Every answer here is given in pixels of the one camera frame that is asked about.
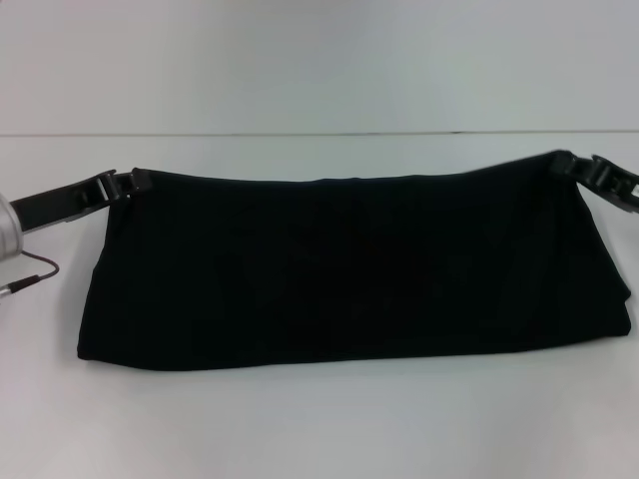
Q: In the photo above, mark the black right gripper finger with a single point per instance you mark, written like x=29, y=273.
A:
x=571, y=167

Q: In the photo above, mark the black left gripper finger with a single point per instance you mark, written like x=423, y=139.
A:
x=134, y=184

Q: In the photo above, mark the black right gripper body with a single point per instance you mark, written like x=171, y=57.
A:
x=616, y=187

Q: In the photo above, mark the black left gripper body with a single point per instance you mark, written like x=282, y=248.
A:
x=60, y=202

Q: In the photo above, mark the black t-shirt with FREE print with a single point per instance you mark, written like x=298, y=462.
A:
x=349, y=274

